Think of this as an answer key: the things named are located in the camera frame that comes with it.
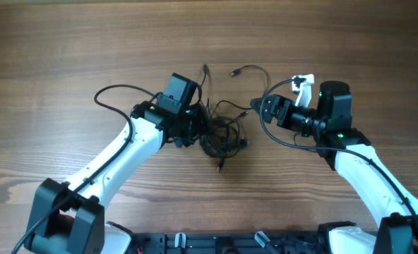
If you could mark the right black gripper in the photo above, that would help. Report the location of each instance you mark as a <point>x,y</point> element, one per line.
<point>277,101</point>

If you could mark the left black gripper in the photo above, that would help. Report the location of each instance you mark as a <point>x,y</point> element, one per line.
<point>203,125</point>

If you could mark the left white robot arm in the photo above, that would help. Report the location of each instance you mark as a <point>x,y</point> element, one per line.
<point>69,217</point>

